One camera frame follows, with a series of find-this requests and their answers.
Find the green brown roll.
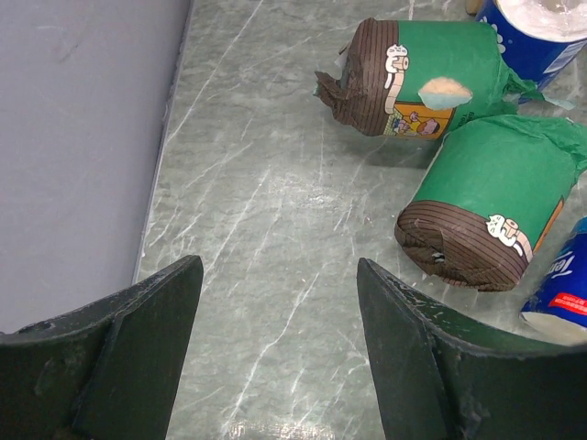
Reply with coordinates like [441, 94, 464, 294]
[394, 115, 586, 292]
[314, 17, 543, 140]

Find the green brown roll lower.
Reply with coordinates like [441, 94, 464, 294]
[394, 115, 586, 292]

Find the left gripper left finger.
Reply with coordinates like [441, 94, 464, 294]
[1, 256, 204, 439]

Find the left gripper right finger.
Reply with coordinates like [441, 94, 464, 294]
[357, 258, 586, 439]

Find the green brown roll upper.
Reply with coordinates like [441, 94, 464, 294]
[314, 17, 543, 140]

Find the blue roll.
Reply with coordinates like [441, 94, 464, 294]
[475, 1, 586, 90]
[520, 218, 586, 346]

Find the blue wrapped roll lying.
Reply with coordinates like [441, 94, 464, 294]
[520, 218, 586, 346]

